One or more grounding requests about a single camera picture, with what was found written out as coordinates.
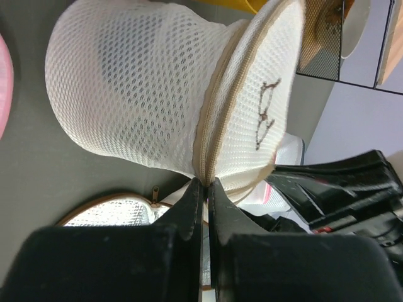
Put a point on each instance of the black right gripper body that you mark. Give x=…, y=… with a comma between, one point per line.
x=386, y=230

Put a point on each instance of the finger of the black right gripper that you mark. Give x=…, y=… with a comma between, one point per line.
x=344, y=196

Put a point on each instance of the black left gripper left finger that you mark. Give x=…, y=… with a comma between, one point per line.
x=158, y=262

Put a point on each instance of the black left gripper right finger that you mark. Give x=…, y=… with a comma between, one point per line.
x=249, y=263

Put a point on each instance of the beige mesh bag with glasses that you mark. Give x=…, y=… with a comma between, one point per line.
x=156, y=84

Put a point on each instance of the grey trimmed white mesh bag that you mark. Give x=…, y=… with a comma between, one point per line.
x=291, y=151

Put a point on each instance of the beige foil lined bear bag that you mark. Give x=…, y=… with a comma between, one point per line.
x=121, y=209

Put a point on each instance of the pink trimmed bag centre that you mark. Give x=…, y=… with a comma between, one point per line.
x=264, y=200

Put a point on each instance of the pink trimmed bag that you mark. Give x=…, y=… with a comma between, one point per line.
x=264, y=200
x=6, y=84

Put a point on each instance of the pink trimmed bag left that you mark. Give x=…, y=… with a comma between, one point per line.
x=6, y=84

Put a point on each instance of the yellow plastic basket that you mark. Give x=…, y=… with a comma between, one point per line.
x=249, y=6

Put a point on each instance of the black wire shelf rack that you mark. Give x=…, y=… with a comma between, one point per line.
x=333, y=31

